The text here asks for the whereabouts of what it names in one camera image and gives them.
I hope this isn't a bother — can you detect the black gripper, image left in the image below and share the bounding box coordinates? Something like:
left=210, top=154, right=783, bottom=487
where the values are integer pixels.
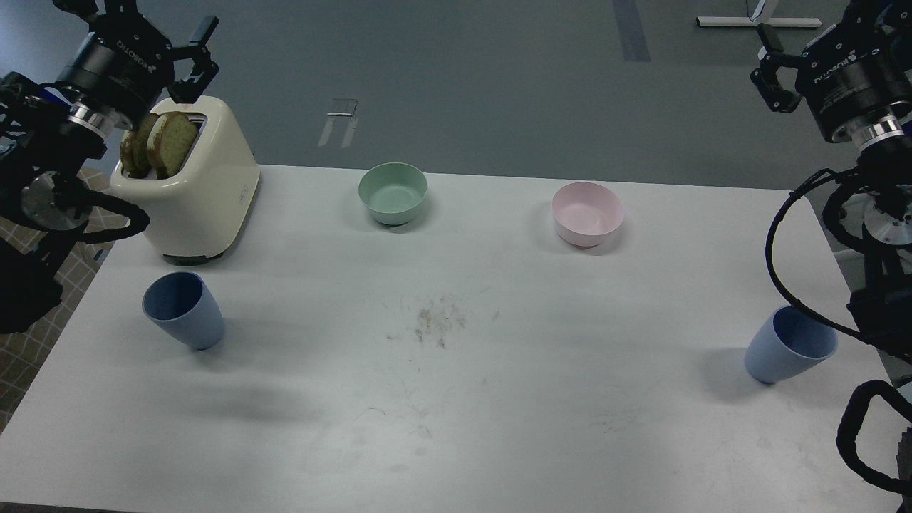
left=56, top=1, right=219, bottom=129

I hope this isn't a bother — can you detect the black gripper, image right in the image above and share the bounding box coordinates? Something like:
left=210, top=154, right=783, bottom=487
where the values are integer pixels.
left=750, top=4, right=910, bottom=143

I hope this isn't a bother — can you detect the dark blue cup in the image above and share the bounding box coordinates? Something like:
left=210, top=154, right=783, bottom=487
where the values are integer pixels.
left=141, top=271, right=226, bottom=351

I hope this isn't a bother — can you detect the light blue cup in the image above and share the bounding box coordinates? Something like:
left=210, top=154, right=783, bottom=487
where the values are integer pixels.
left=743, top=306, right=838, bottom=384

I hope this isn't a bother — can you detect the white desk leg base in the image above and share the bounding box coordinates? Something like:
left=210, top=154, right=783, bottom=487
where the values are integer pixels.
left=695, top=1, right=823, bottom=29

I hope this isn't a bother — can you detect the toast slice inner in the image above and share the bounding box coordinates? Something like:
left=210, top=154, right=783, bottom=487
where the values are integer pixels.
left=146, top=113, right=199, bottom=180

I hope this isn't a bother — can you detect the toast slice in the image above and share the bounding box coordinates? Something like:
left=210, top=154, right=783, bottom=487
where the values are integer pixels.
left=146, top=113, right=199, bottom=180
left=120, top=113, right=160, bottom=179

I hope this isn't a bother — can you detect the toast slice outer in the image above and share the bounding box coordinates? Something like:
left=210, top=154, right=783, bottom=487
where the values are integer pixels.
left=120, top=113, right=160, bottom=179

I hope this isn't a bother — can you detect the cream toaster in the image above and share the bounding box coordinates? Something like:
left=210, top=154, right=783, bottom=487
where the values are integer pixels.
left=110, top=96, right=260, bottom=265

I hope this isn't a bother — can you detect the green bowl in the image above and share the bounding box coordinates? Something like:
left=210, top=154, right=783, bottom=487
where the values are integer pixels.
left=358, top=162, right=429, bottom=225

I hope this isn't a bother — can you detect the pink bowl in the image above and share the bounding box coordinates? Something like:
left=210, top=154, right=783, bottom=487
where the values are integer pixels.
left=550, top=182, right=626, bottom=248

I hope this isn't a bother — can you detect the black cable loop left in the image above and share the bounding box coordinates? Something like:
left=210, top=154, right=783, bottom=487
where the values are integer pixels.
left=7, top=171, right=151, bottom=244

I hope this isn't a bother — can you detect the black cable loop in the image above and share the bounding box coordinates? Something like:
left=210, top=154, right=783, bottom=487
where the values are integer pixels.
left=7, top=171, right=151, bottom=244
left=765, top=168, right=912, bottom=496

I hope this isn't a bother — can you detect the black cable loop right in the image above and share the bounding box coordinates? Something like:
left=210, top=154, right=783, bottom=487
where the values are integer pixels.
left=765, top=168, right=912, bottom=496

